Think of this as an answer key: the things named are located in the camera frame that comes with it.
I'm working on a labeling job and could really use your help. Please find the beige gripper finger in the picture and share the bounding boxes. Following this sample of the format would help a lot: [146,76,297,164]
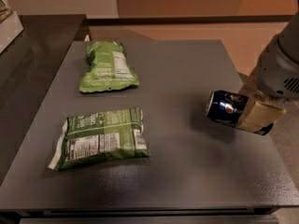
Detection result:
[238,74,256,96]
[236,99,286,133]

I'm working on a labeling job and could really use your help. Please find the blue pepsi can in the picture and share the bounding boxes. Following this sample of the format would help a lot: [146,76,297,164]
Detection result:
[206,91,274,135]

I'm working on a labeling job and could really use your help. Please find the light green chip bag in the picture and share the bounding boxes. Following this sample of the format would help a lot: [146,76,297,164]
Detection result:
[79,41,139,93]

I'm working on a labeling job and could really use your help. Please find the dark green chip bag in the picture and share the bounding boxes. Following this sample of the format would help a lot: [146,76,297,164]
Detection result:
[49,107,150,171]

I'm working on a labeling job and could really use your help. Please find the dark side counter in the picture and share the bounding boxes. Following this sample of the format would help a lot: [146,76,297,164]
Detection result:
[0,14,90,183]

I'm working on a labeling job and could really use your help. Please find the white box with snacks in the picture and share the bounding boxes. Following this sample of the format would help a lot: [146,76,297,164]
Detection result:
[0,0,23,53]

